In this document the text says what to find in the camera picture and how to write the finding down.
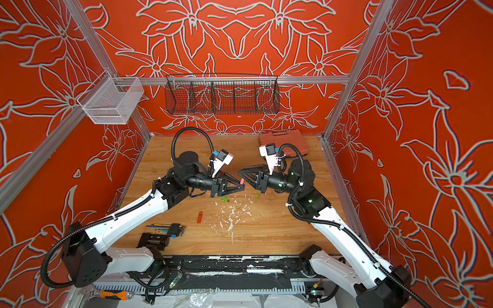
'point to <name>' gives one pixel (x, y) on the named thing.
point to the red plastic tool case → (280, 138)
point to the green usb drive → (224, 198)
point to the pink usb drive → (242, 181)
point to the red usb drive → (199, 217)
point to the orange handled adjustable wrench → (122, 295)
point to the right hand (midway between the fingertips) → (241, 171)
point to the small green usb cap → (257, 195)
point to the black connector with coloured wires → (172, 230)
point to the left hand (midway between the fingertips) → (242, 188)
